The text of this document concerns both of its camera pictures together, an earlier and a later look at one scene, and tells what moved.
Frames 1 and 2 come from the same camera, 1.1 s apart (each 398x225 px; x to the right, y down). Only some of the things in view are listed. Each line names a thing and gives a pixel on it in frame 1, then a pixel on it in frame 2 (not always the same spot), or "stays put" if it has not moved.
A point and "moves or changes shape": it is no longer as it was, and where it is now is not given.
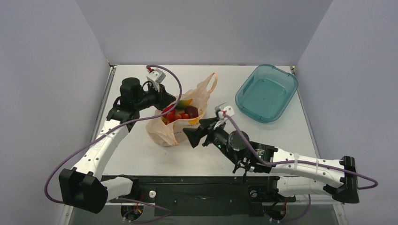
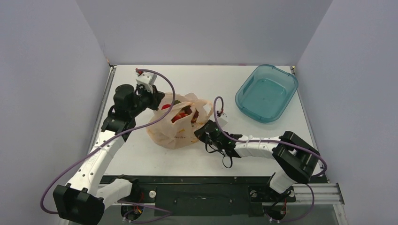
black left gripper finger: (166, 99) to (157, 97)
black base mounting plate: (205, 195) stays put
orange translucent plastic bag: (170, 135) moves or changes shape
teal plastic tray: (266, 93) stays put
